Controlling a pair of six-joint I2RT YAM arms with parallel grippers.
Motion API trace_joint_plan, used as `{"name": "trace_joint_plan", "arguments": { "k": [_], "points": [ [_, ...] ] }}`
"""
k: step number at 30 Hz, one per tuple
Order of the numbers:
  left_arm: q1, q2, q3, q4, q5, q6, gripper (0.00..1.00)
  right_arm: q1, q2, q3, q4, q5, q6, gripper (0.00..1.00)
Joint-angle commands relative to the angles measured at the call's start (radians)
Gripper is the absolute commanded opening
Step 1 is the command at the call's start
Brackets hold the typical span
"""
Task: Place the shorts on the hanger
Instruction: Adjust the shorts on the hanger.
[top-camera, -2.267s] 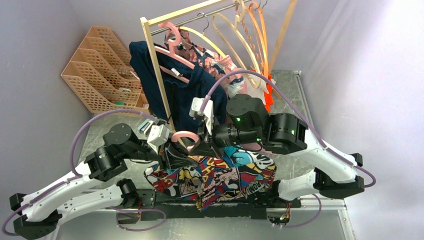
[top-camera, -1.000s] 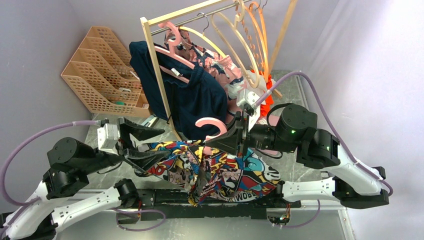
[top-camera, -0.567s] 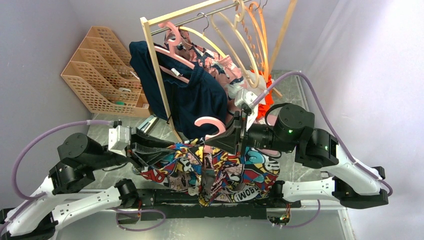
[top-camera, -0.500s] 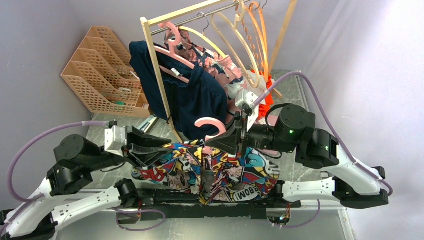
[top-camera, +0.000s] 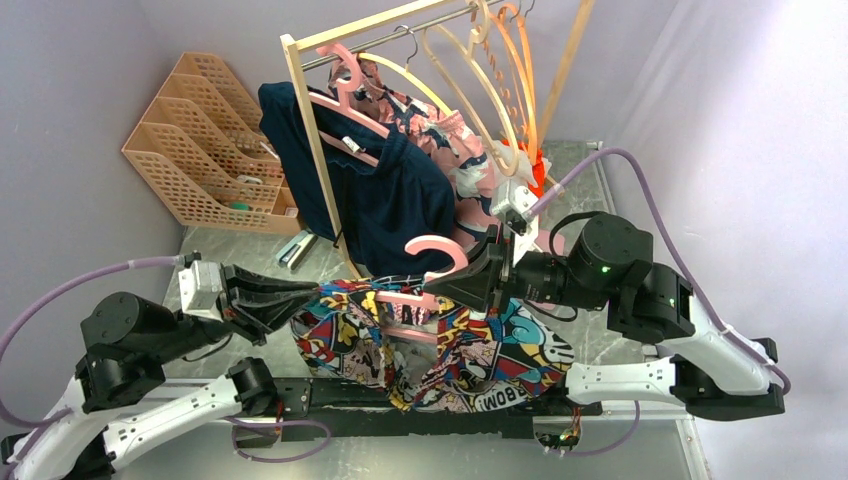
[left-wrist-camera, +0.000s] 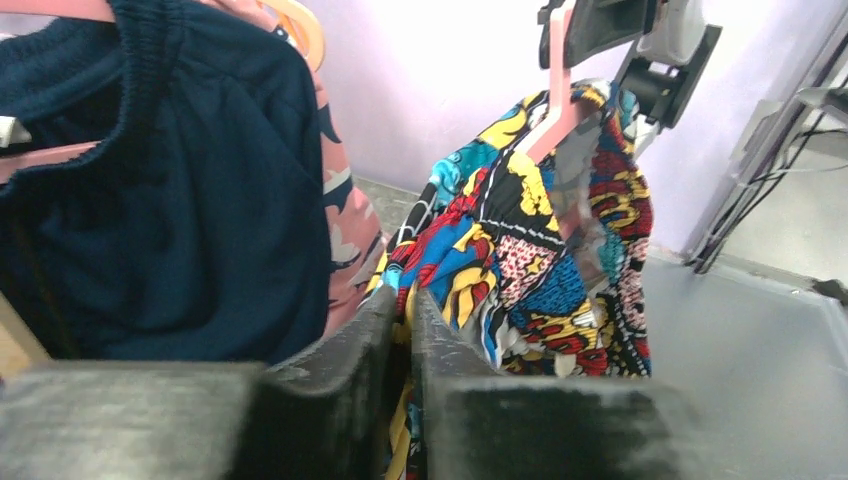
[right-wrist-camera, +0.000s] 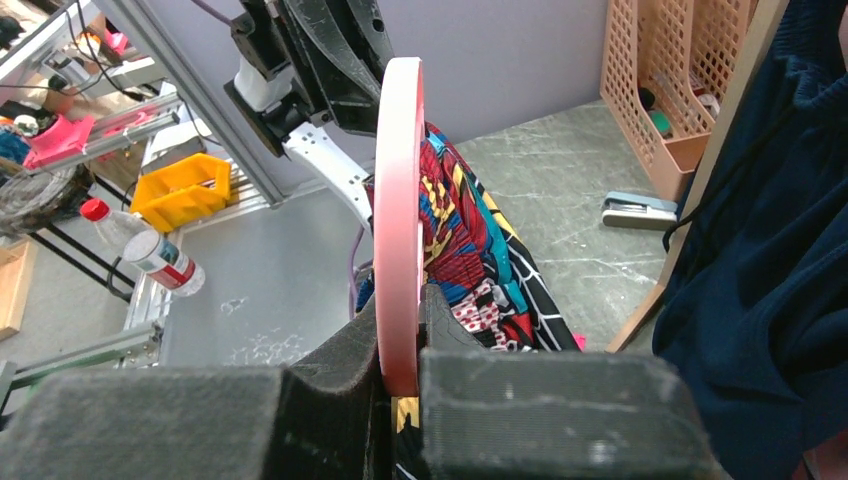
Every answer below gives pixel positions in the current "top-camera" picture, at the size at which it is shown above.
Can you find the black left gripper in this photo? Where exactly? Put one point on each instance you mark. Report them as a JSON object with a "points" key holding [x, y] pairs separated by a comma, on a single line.
{"points": [[256, 303]]}

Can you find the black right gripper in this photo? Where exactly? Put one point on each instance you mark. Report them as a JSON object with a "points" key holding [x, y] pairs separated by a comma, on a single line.
{"points": [[477, 282]]}

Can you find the comic print shorts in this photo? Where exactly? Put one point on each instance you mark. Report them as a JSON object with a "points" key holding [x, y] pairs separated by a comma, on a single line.
{"points": [[450, 359]]}

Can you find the pink plastic hanger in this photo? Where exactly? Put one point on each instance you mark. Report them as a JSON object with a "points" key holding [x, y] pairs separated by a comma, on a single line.
{"points": [[428, 301], [351, 99]]}

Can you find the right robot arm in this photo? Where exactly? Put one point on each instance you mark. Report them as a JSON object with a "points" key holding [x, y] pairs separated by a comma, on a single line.
{"points": [[610, 267]]}

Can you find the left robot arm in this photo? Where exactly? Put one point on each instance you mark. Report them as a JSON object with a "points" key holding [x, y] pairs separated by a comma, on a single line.
{"points": [[94, 429]]}

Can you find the pink patterned shorts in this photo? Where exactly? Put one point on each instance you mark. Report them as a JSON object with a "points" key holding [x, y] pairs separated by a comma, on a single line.
{"points": [[444, 136]]}

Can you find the navy blue shorts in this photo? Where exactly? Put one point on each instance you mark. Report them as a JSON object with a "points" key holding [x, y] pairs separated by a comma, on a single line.
{"points": [[381, 207]]}

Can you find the light blue stapler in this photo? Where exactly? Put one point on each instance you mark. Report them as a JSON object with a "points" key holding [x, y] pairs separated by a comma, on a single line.
{"points": [[293, 253]]}

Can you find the orange cloth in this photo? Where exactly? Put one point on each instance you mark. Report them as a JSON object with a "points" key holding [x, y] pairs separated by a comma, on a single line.
{"points": [[533, 169]]}

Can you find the peach plastic file organizer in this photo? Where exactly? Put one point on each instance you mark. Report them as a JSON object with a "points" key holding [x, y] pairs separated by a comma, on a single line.
{"points": [[198, 146]]}

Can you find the wooden clothes rack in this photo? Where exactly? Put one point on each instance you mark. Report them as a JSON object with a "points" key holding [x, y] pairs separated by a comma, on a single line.
{"points": [[301, 56]]}

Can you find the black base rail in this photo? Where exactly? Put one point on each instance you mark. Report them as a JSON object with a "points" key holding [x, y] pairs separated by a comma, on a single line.
{"points": [[351, 410]]}

